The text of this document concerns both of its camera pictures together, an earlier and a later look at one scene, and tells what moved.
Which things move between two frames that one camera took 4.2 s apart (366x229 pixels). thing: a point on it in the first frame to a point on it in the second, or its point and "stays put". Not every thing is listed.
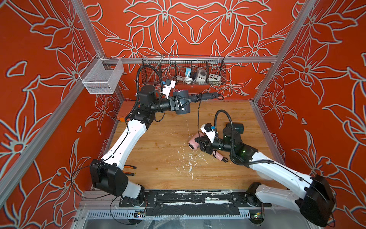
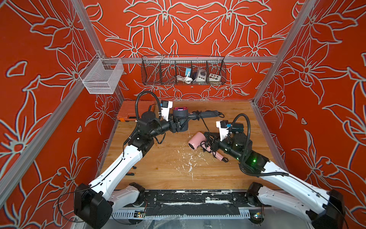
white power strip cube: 213,78 stays put
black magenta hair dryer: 185,94 to 181,114
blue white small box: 188,69 stays put
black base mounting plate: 207,202 stays put
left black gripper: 174,106 to 176,128
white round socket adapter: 202,75 stays put
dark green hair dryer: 238,127 stays put
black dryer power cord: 198,100 to 198,114
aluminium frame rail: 190,59 stays put
